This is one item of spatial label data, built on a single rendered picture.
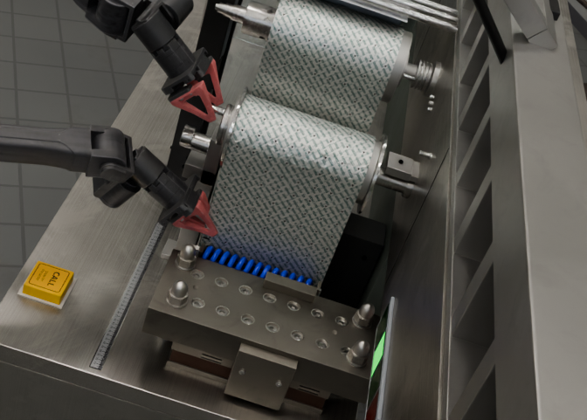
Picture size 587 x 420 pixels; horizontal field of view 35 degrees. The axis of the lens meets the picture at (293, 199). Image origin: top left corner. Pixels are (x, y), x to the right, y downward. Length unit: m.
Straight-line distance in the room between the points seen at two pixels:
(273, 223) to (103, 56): 2.62
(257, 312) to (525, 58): 0.66
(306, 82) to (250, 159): 0.25
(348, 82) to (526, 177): 0.81
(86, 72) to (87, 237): 2.24
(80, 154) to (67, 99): 2.30
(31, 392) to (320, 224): 0.58
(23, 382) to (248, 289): 0.42
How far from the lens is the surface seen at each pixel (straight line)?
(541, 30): 1.29
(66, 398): 1.70
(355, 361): 1.60
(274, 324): 1.62
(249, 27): 1.79
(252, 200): 1.64
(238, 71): 2.51
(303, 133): 1.58
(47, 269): 1.76
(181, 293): 1.57
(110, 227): 1.91
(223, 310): 1.61
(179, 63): 1.60
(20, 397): 1.74
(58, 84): 3.95
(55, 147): 1.57
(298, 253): 1.69
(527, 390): 0.78
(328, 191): 1.60
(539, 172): 1.02
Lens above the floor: 2.14
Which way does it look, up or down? 36 degrees down
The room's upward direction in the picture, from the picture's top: 20 degrees clockwise
